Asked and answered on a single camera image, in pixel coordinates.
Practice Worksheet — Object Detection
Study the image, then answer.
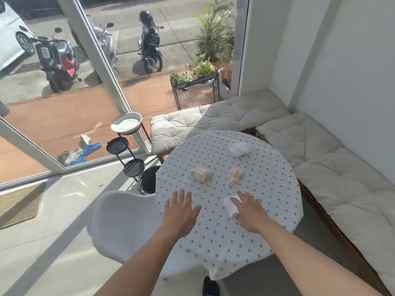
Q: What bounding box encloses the person's left hand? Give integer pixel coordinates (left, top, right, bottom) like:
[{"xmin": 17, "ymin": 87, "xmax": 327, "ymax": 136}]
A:
[{"xmin": 162, "ymin": 189, "xmax": 202, "ymax": 236}]

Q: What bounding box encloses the person's right hand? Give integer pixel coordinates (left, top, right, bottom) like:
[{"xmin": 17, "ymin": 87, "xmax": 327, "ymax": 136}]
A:
[{"xmin": 235, "ymin": 191, "xmax": 273, "ymax": 234}]

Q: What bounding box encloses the white tissue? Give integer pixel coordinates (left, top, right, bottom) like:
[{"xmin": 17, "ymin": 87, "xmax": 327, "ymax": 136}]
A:
[
  {"xmin": 224, "ymin": 195, "xmax": 242, "ymax": 219},
  {"xmin": 228, "ymin": 142, "xmax": 251, "ymax": 158}
]

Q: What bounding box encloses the person's left forearm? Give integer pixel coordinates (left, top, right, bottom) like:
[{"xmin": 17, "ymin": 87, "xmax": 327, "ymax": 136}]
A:
[{"xmin": 94, "ymin": 226, "xmax": 189, "ymax": 296}]

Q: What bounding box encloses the person's right forearm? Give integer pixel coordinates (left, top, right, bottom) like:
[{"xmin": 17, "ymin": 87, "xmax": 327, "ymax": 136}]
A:
[{"xmin": 251, "ymin": 223, "xmax": 385, "ymax": 296}]

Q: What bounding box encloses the crumpled stained tissue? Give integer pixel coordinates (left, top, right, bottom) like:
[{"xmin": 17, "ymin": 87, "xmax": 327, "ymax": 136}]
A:
[
  {"xmin": 227, "ymin": 168, "xmax": 245, "ymax": 186},
  {"xmin": 191, "ymin": 166, "xmax": 214, "ymax": 183}
]

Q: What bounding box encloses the white dotted tablecloth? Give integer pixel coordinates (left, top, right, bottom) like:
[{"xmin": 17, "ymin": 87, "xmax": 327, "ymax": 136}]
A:
[{"xmin": 155, "ymin": 131, "xmax": 302, "ymax": 282}]

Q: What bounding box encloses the black trash bin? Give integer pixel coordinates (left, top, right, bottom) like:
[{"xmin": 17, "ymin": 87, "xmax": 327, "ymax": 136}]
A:
[{"xmin": 138, "ymin": 166, "xmax": 162, "ymax": 195}]

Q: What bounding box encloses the white plastic chair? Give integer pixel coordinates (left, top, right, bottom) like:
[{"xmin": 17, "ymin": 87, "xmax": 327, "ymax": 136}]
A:
[{"xmin": 90, "ymin": 190, "xmax": 205, "ymax": 280}]

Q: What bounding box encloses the black tiered plant stand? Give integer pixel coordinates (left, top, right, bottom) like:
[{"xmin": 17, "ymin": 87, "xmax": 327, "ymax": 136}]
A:
[{"xmin": 106, "ymin": 120, "xmax": 152, "ymax": 195}]

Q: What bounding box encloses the crumpled white tissue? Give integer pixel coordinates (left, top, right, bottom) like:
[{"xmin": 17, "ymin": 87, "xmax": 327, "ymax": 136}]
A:
[{"xmin": 228, "ymin": 142, "xmax": 251, "ymax": 158}]

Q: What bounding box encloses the person's black shoe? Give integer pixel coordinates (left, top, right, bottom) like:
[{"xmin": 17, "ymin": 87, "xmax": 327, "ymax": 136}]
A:
[{"xmin": 202, "ymin": 276, "xmax": 220, "ymax": 296}]

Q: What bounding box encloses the cream tufted bench cushion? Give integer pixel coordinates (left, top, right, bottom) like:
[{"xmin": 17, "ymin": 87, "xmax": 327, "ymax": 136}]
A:
[
  {"xmin": 255, "ymin": 112, "xmax": 395, "ymax": 296},
  {"xmin": 150, "ymin": 90, "xmax": 291, "ymax": 155}
]

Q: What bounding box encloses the white round bowl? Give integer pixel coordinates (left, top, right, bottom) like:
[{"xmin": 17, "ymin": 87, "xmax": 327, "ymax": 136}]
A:
[{"xmin": 110, "ymin": 112, "xmax": 143, "ymax": 134}]

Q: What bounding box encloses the small leafy potted plant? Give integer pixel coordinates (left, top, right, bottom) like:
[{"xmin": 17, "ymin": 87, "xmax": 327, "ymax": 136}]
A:
[
  {"xmin": 188, "ymin": 57, "xmax": 217, "ymax": 79},
  {"xmin": 169, "ymin": 71, "xmax": 194, "ymax": 89}
]

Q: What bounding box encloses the potted plant in white pot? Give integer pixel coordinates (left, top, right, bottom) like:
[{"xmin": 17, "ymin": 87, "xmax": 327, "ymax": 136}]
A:
[{"xmin": 215, "ymin": 44, "xmax": 234, "ymax": 90}]

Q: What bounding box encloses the woven beige doormat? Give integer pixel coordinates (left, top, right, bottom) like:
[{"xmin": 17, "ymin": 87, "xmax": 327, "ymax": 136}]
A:
[{"xmin": 0, "ymin": 181, "xmax": 47, "ymax": 230}]

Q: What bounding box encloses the black motorcycle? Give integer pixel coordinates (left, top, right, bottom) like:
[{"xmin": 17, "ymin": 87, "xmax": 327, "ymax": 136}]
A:
[{"xmin": 137, "ymin": 10, "xmax": 165, "ymax": 74}]

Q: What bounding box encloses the tall palm plant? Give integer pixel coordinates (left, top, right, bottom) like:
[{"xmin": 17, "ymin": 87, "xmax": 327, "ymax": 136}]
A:
[{"xmin": 189, "ymin": 0, "xmax": 237, "ymax": 64}]

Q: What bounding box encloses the grey scooter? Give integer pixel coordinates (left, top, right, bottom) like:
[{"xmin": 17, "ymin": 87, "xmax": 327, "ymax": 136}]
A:
[{"xmin": 89, "ymin": 23, "xmax": 120, "ymax": 75}]

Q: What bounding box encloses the red and black scooter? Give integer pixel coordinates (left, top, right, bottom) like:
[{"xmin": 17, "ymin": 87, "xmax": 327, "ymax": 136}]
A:
[{"xmin": 19, "ymin": 26, "xmax": 82, "ymax": 94}]

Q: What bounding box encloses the white car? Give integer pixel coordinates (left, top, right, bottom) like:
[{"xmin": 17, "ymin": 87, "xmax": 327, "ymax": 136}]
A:
[{"xmin": 0, "ymin": 0, "xmax": 36, "ymax": 73}]

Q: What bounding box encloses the black wire rack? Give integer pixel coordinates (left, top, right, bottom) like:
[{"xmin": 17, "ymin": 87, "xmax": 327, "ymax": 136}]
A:
[{"xmin": 170, "ymin": 73, "xmax": 220, "ymax": 111}]

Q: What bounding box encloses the white window frame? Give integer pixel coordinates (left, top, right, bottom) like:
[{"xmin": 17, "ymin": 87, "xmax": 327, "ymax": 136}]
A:
[{"xmin": 0, "ymin": 0, "xmax": 149, "ymax": 186}]

